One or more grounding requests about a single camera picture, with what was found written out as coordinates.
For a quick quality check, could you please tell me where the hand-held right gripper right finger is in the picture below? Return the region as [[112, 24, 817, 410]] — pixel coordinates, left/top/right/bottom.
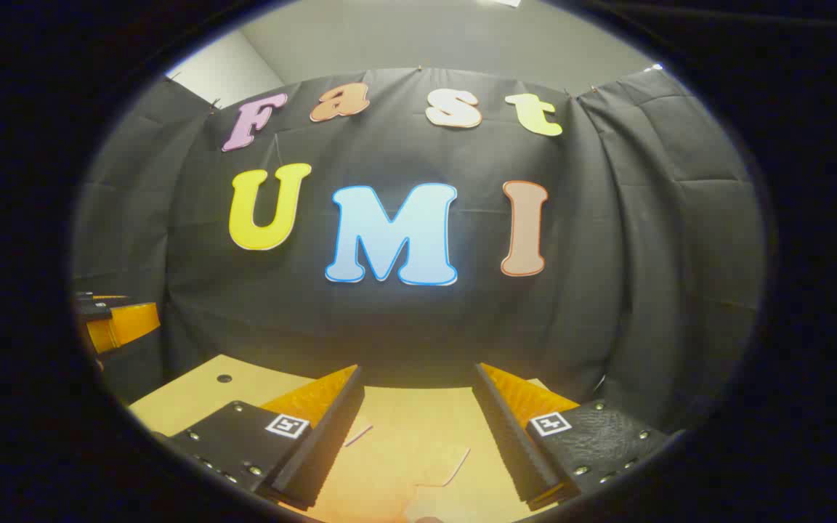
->
[[472, 362, 674, 513]]

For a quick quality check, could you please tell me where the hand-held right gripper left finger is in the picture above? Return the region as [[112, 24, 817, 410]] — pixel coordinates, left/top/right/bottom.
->
[[151, 363, 366, 511]]

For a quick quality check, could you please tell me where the orange T-shirt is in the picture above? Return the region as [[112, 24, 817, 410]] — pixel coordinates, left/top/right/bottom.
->
[[317, 418, 528, 523]]

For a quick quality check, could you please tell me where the black backdrop cloth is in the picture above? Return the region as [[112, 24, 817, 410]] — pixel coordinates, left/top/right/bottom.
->
[[70, 65, 768, 437]]

